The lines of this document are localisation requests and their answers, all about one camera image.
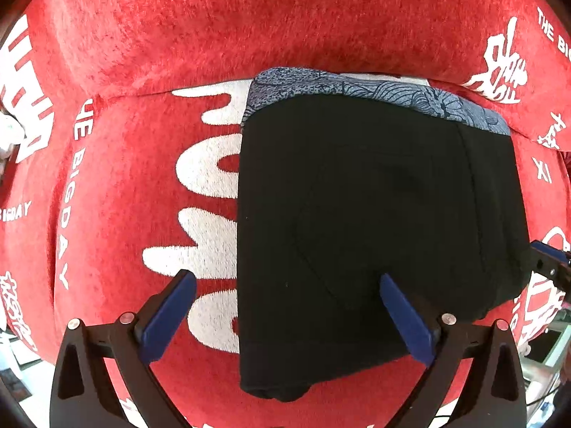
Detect grey metal frame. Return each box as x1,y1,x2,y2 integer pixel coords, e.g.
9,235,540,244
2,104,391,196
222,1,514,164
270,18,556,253
520,316,571,411

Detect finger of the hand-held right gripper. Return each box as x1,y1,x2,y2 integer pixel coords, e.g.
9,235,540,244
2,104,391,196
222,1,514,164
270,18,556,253
529,240,571,292

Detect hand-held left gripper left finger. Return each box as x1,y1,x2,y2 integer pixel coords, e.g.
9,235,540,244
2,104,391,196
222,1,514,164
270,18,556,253
50,269,198,428

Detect black pants with grey waistband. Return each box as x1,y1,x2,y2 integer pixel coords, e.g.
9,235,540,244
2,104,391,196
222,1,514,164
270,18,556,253
236,67,532,404

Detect white floral cloth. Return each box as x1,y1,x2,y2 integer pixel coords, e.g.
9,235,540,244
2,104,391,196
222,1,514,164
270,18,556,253
0,109,25,160

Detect red printed blanket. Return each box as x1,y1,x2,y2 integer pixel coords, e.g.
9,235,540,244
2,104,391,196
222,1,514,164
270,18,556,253
0,0,571,428

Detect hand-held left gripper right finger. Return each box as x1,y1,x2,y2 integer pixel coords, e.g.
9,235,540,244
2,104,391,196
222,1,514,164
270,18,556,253
379,273,529,428

